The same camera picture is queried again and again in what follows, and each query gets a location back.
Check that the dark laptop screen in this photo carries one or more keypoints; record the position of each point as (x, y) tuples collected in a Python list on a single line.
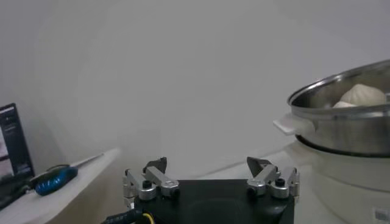
[(13, 143)]

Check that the white steamed baozi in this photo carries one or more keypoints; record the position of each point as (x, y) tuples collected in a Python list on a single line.
[(362, 95)]

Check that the blue computer mouse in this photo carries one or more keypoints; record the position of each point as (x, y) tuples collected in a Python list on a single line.
[(56, 181)]

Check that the stainless steel steamer basket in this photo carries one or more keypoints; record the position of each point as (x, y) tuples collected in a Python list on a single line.
[(350, 131)]

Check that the white side table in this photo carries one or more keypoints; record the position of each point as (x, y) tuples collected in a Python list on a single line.
[(67, 198)]

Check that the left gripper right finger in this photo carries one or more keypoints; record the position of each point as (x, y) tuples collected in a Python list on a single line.
[(266, 175)]

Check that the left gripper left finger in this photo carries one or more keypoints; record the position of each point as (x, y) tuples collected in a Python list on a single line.
[(155, 178)]

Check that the white electric cooking pot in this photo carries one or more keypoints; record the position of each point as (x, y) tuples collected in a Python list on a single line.
[(350, 188)]

